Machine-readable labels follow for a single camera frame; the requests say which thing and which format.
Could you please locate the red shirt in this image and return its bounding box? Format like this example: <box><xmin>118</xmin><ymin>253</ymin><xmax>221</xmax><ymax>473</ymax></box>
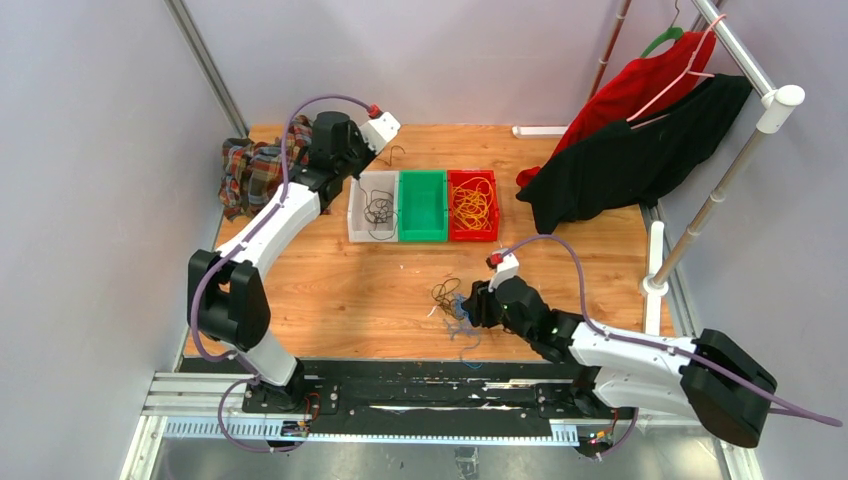
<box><xmin>515</xmin><ymin>32</ymin><xmax>716</xmax><ymax>197</ymax></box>

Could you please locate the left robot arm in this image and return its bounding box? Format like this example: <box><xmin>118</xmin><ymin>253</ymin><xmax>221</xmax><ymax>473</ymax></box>
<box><xmin>188</xmin><ymin>111</ymin><xmax>401</xmax><ymax>413</ymax></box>

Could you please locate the black shirt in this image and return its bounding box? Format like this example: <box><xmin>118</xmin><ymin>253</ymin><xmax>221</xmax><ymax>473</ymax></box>
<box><xmin>516</xmin><ymin>74</ymin><xmax>752</xmax><ymax>234</ymax></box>

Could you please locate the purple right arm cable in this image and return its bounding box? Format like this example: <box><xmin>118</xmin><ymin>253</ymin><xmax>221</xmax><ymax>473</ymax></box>
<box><xmin>486</xmin><ymin>235</ymin><xmax>844</xmax><ymax>458</ymax></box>

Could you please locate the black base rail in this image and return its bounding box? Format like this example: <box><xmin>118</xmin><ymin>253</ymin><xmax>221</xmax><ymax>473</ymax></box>
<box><xmin>178</xmin><ymin>357</ymin><xmax>637</xmax><ymax>439</ymax></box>

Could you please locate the white plastic bin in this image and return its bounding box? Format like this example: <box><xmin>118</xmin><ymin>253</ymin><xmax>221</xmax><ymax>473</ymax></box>
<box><xmin>347</xmin><ymin>171</ymin><xmax>399</xmax><ymax>243</ymax></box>

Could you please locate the yellow cable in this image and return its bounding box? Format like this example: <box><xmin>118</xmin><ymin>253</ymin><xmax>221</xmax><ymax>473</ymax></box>
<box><xmin>451</xmin><ymin>175</ymin><xmax>497</xmax><ymax>233</ymax></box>

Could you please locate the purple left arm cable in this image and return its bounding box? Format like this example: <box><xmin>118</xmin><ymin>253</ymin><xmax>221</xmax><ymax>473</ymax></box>
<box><xmin>188</xmin><ymin>94</ymin><xmax>386</xmax><ymax>455</ymax></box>

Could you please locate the metal clothes rack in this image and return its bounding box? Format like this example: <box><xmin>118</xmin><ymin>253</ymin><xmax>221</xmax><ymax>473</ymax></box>
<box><xmin>589</xmin><ymin>0</ymin><xmax>807</xmax><ymax>296</ymax></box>

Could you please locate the green plastic bin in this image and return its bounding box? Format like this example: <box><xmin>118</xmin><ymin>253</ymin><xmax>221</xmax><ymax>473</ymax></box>
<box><xmin>398</xmin><ymin>170</ymin><xmax>448</xmax><ymax>243</ymax></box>

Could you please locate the plaid flannel shirt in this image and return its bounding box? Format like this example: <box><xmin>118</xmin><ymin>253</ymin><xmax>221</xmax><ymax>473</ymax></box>
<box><xmin>218</xmin><ymin>114</ymin><xmax>312</xmax><ymax>221</ymax></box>

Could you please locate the pink hanger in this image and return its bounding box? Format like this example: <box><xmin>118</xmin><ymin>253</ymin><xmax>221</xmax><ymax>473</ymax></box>
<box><xmin>625</xmin><ymin>14</ymin><xmax>727</xmax><ymax>124</ymax></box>

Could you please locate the cable bundle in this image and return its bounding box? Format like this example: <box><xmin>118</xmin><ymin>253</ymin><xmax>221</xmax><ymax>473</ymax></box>
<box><xmin>427</xmin><ymin>278</ymin><xmax>486</xmax><ymax>371</ymax></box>

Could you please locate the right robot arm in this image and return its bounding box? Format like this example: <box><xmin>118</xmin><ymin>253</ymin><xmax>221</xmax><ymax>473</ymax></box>
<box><xmin>461</xmin><ymin>277</ymin><xmax>777</xmax><ymax>448</ymax></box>

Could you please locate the red plastic bin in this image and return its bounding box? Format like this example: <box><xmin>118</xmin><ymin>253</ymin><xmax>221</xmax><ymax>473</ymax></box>
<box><xmin>447</xmin><ymin>169</ymin><xmax>500</xmax><ymax>242</ymax></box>

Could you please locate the green hanger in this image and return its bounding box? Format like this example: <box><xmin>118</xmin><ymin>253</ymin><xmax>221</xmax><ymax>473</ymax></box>
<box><xmin>640</xmin><ymin>0</ymin><xmax>685</xmax><ymax>59</ymax></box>

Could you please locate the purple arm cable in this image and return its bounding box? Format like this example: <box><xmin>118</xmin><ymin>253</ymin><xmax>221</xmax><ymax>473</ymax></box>
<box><xmin>188</xmin><ymin>94</ymin><xmax>386</xmax><ymax>455</ymax></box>
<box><xmin>486</xmin><ymin>235</ymin><xmax>844</xmax><ymax>458</ymax></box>

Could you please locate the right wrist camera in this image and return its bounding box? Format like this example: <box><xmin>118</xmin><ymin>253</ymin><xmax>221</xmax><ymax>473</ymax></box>
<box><xmin>487</xmin><ymin>250</ymin><xmax>519</xmax><ymax>292</ymax></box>

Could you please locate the metal corner post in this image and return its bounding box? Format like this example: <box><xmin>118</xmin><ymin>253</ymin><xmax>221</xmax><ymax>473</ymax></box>
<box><xmin>164</xmin><ymin>0</ymin><xmax>249</xmax><ymax>137</ymax></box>

